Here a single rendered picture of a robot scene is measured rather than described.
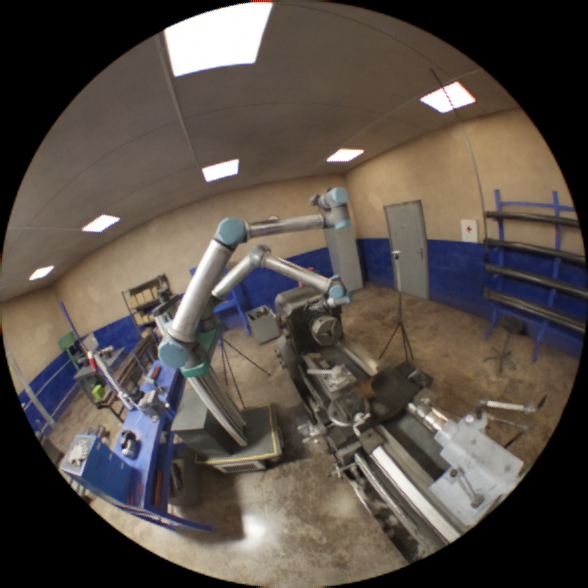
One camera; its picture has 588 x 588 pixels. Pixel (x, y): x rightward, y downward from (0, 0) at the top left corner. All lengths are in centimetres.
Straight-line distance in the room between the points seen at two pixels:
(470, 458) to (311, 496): 144
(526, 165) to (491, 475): 337
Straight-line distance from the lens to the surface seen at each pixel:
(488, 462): 94
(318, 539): 198
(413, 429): 142
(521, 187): 355
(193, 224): 495
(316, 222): 109
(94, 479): 164
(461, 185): 380
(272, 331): 389
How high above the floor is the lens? 195
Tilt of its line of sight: 18 degrees down
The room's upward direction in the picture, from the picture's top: 15 degrees counter-clockwise
